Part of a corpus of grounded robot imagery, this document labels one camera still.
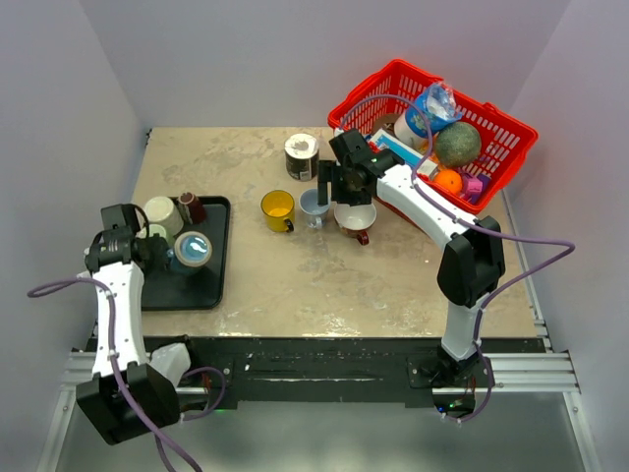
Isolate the brown floral mug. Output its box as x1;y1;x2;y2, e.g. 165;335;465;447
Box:
334;204;377;246

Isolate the pale blue mug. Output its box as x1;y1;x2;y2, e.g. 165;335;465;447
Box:
299;189;330;229

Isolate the yellow mug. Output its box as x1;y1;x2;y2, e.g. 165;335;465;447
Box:
260;190;295;233

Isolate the teal rimmed mug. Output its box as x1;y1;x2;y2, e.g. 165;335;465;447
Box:
167;231;213;275

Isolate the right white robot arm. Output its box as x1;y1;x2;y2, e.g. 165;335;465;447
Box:
317;129;505;386

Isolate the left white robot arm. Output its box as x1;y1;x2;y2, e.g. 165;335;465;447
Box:
77;204;203;445

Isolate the pale green mug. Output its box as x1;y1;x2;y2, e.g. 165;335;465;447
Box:
138;223;175;247

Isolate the white cream mug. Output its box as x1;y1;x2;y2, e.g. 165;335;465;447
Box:
143;196;184;236

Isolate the dark maroon mug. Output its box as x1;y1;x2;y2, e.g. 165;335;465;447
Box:
177;192;207;224

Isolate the black labelled can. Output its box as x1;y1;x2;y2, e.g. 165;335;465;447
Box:
284;133;319;182

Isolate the blue white box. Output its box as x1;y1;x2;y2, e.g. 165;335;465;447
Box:
368;129;440;180

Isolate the black plastic tray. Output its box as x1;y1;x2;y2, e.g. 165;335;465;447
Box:
142;196;231;311

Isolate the red plastic basket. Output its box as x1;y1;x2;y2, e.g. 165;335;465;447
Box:
327;59;539;214

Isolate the orange fruit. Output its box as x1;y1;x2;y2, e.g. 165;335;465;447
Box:
433;169;463;196

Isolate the green melon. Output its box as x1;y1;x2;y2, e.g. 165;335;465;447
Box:
433;121;482;169

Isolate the blue white snack bag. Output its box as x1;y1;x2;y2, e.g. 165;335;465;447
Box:
393;82;462;148

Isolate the purple toy block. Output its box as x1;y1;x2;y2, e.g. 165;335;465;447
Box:
460;172;490;205

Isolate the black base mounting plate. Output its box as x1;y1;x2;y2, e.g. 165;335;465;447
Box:
86;336;547;410

